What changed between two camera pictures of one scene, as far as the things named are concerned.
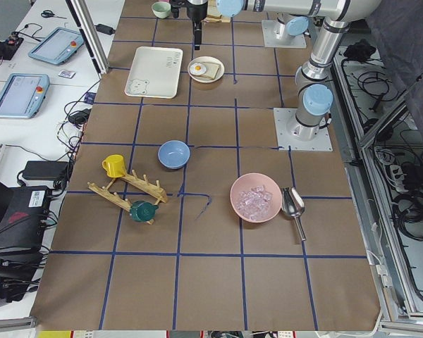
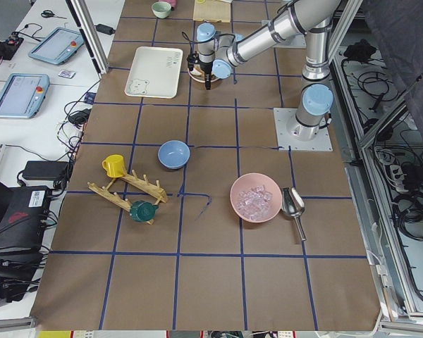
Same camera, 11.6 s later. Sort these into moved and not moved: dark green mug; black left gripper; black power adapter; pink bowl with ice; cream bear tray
Moved: black left gripper
Not moved: black power adapter; dark green mug; cream bear tray; pink bowl with ice
